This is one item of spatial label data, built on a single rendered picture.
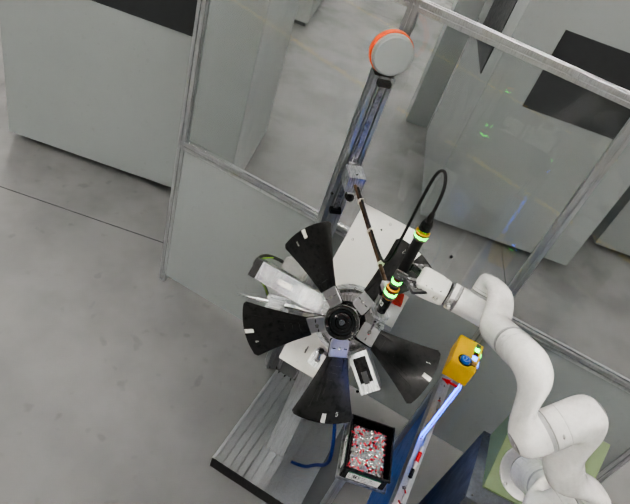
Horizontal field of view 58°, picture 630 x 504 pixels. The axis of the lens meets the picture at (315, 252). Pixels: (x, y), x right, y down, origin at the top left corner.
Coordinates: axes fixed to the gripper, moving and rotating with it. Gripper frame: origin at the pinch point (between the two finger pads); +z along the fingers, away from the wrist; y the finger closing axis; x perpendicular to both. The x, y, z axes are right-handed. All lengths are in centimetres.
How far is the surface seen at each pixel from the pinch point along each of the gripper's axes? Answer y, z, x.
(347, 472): -29, -17, -66
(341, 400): -14, -3, -53
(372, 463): -21, -23, -65
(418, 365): 0.1, -19.9, -33.2
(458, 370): 21, -36, -46
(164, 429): -8, 64, -151
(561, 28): 269, -10, 22
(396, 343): 3.0, -10.0, -32.1
